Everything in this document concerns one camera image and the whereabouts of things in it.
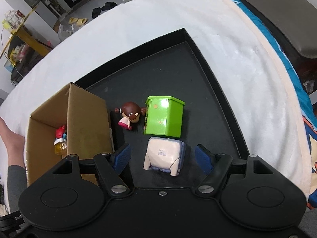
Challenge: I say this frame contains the grey chair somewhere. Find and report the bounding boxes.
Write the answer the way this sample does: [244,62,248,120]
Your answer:
[245,0,316,59]

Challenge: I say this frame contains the red figurine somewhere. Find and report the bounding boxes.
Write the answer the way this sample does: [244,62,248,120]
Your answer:
[54,125,67,157]

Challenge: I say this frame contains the yellow side table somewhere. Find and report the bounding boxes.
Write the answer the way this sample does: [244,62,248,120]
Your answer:
[1,4,52,57]

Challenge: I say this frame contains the green tin box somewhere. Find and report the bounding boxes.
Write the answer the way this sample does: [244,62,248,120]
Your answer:
[143,96,185,138]

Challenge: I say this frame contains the blue patterned bed sheet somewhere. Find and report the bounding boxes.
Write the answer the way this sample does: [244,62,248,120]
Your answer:
[231,0,316,209]

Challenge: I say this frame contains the black shallow tray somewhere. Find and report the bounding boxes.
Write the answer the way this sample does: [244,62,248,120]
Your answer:
[76,29,249,188]

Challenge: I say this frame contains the black slippers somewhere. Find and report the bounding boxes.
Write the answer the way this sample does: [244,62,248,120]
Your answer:
[91,2,118,19]

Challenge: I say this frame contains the person's bare foot and leg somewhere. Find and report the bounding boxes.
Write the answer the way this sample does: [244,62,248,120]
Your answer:
[1,118,27,213]

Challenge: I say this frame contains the brown cardboard box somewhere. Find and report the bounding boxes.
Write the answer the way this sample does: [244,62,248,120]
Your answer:
[25,83,113,185]

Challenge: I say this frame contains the yellow slippers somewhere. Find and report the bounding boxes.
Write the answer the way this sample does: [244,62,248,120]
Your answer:
[68,17,88,27]

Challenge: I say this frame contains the brown haired doll figurine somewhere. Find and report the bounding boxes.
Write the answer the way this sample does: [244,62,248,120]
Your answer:
[115,102,147,130]

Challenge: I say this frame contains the white blanket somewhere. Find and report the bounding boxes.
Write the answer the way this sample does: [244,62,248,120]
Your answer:
[0,0,313,213]

